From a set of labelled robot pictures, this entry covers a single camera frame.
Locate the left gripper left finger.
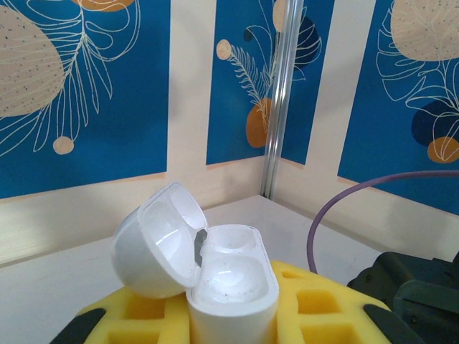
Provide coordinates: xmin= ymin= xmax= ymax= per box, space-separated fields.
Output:
xmin=49 ymin=286 xmax=193 ymax=344

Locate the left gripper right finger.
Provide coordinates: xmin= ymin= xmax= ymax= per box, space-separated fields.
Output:
xmin=270 ymin=260 xmax=427 ymax=344

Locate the white earbud charging case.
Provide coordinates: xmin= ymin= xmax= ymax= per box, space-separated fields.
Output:
xmin=110 ymin=181 xmax=280 ymax=344

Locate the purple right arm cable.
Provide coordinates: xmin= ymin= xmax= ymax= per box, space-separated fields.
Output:
xmin=307 ymin=170 xmax=459 ymax=273

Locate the aluminium frame post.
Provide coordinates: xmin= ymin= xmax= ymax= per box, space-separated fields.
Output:
xmin=260 ymin=0 xmax=306 ymax=200

